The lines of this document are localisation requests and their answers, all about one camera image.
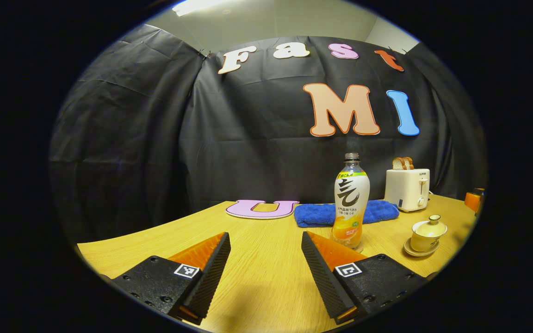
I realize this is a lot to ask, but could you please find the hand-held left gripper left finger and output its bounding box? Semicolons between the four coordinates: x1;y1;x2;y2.
112;232;231;325

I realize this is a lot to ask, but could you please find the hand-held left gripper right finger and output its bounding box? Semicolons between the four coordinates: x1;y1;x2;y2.
301;231;429;324

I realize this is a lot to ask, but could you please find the white label water bottle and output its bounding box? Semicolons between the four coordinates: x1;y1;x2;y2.
331;153;371;250

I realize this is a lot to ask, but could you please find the blue towel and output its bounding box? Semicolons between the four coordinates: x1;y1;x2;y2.
293;200;400;228

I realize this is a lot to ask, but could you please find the pink paper cutout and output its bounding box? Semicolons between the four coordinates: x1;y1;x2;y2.
225;200;300;220

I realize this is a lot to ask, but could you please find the white toaster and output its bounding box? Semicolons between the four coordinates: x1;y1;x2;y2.
384;168;431;213

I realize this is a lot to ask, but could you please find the black backdrop cloth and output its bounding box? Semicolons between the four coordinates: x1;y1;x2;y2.
49;24;488;243

